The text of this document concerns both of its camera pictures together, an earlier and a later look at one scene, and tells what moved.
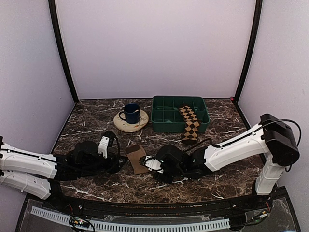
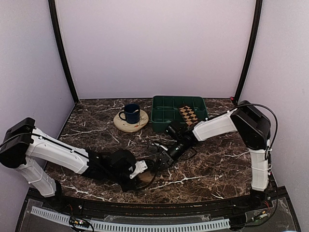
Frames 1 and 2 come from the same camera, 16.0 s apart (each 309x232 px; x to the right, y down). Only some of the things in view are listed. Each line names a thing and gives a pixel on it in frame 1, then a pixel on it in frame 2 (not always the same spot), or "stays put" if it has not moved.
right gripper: (162, 179) to (167, 159)
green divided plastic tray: (166, 117) stays put
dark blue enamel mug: (131, 113) stays put
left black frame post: (53, 13) stays put
